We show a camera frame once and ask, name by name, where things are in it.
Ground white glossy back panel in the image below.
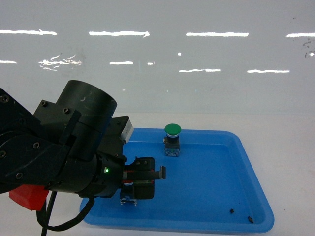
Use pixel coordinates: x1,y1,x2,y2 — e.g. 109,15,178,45
0,0,315,114

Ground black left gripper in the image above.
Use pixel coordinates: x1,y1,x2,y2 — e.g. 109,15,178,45
94,116,166,200

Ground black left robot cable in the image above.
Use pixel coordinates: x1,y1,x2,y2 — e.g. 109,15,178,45
36,190,95,236

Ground green push button switch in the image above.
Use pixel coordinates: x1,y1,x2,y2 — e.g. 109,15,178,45
163,123,182,157

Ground blue plastic tray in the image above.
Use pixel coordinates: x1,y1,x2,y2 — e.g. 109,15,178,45
84,128,275,234

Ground red push button switch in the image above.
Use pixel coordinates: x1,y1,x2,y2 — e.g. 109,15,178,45
120,182,137,206

